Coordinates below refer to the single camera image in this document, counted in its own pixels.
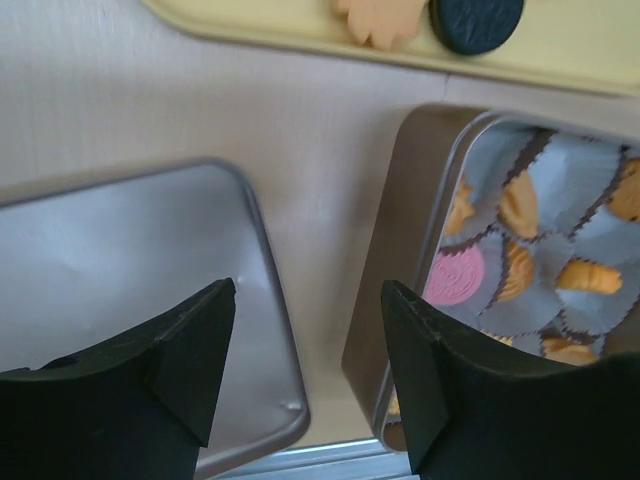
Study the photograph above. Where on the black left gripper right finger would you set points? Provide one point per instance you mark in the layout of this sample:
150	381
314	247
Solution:
475	408

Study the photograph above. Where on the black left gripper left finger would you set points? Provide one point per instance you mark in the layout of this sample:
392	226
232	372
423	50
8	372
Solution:
139	405

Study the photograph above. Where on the dotted biscuit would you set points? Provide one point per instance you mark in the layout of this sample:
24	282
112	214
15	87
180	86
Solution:
565	351
624	203
393	414

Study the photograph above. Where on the pink sandwich cookie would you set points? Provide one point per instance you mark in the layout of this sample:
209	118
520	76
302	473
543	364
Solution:
455	278

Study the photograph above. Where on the gold tin lid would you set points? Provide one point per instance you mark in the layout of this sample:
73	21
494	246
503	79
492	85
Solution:
82	264

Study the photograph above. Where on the brown swirl cookie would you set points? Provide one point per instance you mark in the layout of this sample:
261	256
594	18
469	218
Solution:
518	206
520	272
462	208

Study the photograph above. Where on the gold square cookie tin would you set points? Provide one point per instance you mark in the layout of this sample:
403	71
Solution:
574	172

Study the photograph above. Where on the black sandwich cookie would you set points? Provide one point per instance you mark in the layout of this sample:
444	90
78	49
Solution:
474	27

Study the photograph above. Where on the yellow cookie tray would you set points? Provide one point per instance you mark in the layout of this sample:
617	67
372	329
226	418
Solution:
588	46

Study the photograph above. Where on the flower shaped tan cookie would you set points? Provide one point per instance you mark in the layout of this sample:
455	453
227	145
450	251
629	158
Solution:
381	23

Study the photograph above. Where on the aluminium front rail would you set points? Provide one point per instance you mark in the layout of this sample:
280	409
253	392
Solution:
356	459

